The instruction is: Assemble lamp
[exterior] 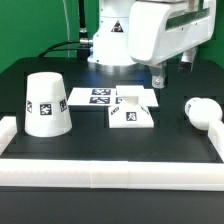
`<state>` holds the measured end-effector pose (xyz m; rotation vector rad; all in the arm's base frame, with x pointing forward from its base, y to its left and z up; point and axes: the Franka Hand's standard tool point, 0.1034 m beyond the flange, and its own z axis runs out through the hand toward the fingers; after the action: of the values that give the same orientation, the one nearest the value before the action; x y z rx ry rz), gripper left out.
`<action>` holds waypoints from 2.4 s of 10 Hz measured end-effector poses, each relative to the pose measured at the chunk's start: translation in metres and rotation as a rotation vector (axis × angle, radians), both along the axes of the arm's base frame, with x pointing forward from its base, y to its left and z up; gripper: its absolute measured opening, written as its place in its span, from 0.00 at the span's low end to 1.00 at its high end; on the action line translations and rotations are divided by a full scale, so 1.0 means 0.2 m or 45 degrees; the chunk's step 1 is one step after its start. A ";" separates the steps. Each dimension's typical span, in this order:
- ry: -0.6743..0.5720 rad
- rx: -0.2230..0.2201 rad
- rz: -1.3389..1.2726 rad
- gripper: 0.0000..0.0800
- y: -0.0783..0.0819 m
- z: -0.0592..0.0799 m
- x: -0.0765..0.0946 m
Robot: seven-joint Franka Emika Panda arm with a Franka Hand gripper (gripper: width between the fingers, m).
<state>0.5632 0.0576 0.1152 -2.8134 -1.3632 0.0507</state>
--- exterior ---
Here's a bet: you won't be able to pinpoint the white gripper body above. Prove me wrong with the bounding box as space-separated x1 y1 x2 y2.
128 0 216 65

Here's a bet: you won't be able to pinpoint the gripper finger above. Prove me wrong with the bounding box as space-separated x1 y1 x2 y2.
150 63 166 88
178 47 197 73

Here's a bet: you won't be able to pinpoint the white lamp base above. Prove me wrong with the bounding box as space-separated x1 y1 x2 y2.
108 85 154 128

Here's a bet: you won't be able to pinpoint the white lamp bulb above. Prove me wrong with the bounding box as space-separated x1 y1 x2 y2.
184 97 223 131

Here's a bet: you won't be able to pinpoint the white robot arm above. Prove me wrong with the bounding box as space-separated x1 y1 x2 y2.
88 0 216 88

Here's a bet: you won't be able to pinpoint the white lamp shade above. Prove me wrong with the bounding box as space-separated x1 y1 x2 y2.
25 72 72 137

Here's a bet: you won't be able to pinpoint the white marker sheet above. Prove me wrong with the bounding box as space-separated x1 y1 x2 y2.
68 87 158 107

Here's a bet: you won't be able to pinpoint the white right fence piece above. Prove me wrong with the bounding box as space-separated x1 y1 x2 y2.
208 121 224 162

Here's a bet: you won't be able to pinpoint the white fence piece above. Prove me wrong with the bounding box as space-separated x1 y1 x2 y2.
208 121 224 162
0 116 17 156

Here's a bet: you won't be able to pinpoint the white left fence piece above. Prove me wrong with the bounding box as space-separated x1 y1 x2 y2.
0 116 17 156

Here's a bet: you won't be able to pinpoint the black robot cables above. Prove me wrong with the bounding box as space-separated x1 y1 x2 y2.
38 0 94 58

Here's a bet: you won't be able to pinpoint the white front fence rail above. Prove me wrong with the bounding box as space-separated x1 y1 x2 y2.
0 159 224 191

